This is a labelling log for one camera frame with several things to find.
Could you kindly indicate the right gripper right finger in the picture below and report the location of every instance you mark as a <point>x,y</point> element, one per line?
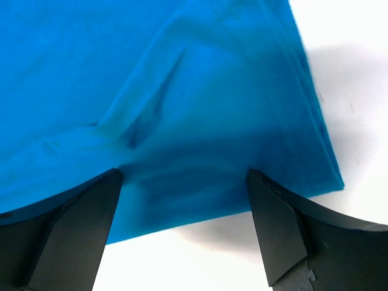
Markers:
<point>306,246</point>

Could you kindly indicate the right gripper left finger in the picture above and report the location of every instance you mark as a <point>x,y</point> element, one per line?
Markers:
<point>57,243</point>

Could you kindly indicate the blue t-shirt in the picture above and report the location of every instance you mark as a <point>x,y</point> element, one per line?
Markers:
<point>184,97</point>

